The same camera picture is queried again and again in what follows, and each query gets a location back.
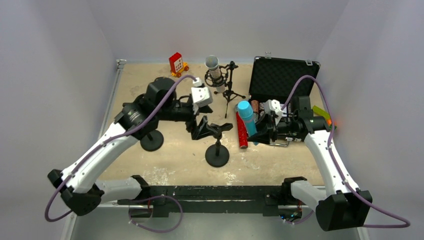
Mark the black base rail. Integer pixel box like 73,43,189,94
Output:
117,176,308,221

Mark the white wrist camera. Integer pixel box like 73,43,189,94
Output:
191,77,214,108
264,99,287,125

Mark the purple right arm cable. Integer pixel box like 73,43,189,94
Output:
280,75,412,229

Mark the blue toy microphone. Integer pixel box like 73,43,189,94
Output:
237,100,257,137

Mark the rhinestone silver microphone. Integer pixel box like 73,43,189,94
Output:
204,55,225,94

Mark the black tripod shock mount stand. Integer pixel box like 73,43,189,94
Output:
213,61,247,119

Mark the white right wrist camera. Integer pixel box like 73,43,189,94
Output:
264,99,287,125

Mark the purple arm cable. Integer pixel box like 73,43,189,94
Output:
43,74,196,223
280,75,412,229

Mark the black poker chip case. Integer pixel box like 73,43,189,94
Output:
246,51,322,148

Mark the green orange toy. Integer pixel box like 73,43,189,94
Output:
312,105,337,131

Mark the red toy block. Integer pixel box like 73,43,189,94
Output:
168,52,190,78

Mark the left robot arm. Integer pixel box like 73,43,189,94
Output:
47,77,213,216

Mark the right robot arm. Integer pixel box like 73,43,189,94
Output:
248,96,373,231

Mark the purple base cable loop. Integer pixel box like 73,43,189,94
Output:
128,195,184,234

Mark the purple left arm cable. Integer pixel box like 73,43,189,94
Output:
43,74,196,223

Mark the red glitter microphone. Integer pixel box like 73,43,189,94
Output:
235,111,248,149

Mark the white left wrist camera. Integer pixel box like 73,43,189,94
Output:
191,77,214,108

